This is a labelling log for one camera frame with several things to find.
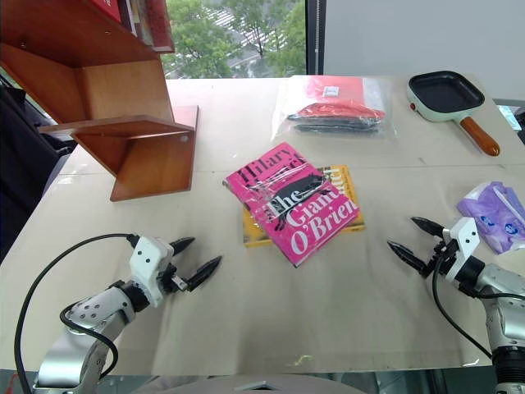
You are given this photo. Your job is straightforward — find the flat red packet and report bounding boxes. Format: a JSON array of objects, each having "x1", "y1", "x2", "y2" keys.
[{"x1": 304, "y1": 76, "x2": 367, "y2": 104}]

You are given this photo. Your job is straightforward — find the red and black folded item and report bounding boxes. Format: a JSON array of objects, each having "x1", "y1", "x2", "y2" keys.
[{"x1": 285, "y1": 102, "x2": 387, "y2": 133}]

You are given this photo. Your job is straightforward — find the mint green square frying pan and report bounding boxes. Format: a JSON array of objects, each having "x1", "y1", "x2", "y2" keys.
[{"x1": 406, "y1": 70, "x2": 502, "y2": 158}]

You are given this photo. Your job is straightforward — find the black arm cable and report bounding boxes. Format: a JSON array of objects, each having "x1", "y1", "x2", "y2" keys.
[
  {"x1": 431, "y1": 256, "x2": 493, "y2": 359},
  {"x1": 14, "y1": 232, "x2": 139, "y2": 394}
]

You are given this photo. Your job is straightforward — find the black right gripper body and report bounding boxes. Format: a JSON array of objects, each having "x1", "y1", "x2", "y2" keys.
[{"x1": 425, "y1": 228, "x2": 459, "y2": 276}]

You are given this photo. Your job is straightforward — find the purple plastic tissue pack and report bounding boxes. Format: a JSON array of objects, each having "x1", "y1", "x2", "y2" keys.
[{"x1": 456, "y1": 181, "x2": 525, "y2": 256}]

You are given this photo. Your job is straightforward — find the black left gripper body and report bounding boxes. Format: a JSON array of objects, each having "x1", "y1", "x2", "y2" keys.
[{"x1": 157, "y1": 261, "x2": 194, "y2": 294}]

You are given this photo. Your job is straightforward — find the black cloth-covered object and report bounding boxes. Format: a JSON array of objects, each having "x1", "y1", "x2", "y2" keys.
[{"x1": 0, "y1": 71, "x2": 78, "y2": 263}]

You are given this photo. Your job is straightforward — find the yellow paperback book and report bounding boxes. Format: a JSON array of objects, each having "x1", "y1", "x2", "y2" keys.
[{"x1": 241, "y1": 164, "x2": 367, "y2": 249}]

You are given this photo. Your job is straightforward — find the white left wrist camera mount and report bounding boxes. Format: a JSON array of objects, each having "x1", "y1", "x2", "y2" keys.
[{"x1": 128, "y1": 236, "x2": 176, "y2": 309}]

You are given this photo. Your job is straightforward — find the clear plastic zip bag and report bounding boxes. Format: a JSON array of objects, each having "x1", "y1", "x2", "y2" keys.
[{"x1": 272, "y1": 75, "x2": 399, "y2": 141}]

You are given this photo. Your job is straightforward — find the glossy beige table cover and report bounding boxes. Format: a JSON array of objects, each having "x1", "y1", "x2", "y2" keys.
[{"x1": 0, "y1": 75, "x2": 525, "y2": 377}]

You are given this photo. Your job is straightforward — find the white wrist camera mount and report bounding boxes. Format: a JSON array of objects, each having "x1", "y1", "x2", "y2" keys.
[
  {"x1": 441, "y1": 217, "x2": 482, "y2": 284},
  {"x1": 128, "y1": 236, "x2": 176, "y2": 309}
]

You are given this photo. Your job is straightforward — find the thick red shelved book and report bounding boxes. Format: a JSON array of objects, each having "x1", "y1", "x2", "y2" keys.
[{"x1": 137, "y1": 0, "x2": 176, "y2": 53}]

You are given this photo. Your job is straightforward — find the dark window frame post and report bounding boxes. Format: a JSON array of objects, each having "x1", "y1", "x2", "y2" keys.
[{"x1": 304, "y1": 0, "x2": 326, "y2": 77}]

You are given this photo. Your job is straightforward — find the brown wooden bookshelf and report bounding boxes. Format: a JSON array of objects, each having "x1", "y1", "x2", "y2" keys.
[{"x1": 0, "y1": 0, "x2": 200, "y2": 203}]

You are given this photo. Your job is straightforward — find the pink paperback book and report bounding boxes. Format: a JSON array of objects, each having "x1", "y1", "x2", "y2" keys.
[{"x1": 222, "y1": 141, "x2": 363, "y2": 269}]

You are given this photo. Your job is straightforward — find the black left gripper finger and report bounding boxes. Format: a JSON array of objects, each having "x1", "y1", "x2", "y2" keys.
[
  {"x1": 167, "y1": 236, "x2": 196, "y2": 259},
  {"x1": 186, "y1": 255, "x2": 224, "y2": 291}
]

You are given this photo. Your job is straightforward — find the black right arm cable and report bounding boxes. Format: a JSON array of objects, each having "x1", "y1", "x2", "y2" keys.
[{"x1": 431, "y1": 256, "x2": 493, "y2": 359}]

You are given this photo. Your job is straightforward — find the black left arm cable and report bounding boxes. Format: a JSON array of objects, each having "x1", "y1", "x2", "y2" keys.
[{"x1": 14, "y1": 232, "x2": 139, "y2": 394}]

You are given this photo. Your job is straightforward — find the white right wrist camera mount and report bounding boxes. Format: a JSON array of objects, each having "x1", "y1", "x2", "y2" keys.
[{"x1": 441, "y1": 217, "x2": 482, "y2": 284}]

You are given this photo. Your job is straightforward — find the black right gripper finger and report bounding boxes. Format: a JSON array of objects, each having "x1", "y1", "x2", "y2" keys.
[
  {"x1": 410, "y1": 217, "x2": 445, "y2": 238},
  {"x1": 386, "y1": 241, "x2": 431, "y2": 276}
]

